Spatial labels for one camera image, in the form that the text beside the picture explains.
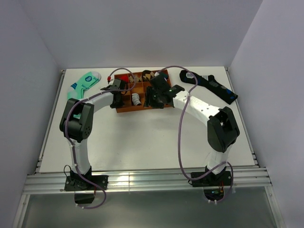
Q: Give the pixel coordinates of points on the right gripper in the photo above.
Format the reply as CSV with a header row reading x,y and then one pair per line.
x,y
149,93

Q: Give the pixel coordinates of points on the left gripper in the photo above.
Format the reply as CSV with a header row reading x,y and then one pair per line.
x,y
119,104

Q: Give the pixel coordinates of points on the wooden compartment tray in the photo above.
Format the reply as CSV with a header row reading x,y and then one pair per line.
x,y
138,88

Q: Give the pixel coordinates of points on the white black-striped ankle sock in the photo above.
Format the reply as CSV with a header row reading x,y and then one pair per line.
x,y
136,99

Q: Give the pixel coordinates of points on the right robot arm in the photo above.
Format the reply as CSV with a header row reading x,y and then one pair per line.
x,y
221,125

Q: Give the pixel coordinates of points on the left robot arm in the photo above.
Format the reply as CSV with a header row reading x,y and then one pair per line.
x,y
77,121

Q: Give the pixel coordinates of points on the red rolled sock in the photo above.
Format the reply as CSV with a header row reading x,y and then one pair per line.
x,y
125,78

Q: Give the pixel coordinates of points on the black tan argyle rolled sock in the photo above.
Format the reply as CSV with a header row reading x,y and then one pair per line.
x,y
147,75

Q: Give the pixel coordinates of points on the beige argyle rolled sock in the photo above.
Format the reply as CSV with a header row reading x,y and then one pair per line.
x,y
137,79

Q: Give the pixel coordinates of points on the mint green patterned sock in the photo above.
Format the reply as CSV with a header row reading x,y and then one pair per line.
x,y
84,83

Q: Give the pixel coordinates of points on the black blue patterned long sock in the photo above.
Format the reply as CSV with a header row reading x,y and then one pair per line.
x,y
209,82

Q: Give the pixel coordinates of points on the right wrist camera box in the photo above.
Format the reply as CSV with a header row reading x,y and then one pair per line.
x,y
159,74

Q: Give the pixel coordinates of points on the aluminium table edge rail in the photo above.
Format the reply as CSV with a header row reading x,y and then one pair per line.
x,y
149,180

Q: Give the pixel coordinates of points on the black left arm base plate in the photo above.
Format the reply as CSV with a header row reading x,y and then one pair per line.
x,y
78,184

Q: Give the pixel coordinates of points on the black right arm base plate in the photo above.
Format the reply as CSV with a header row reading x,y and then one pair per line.
x,y
212,180

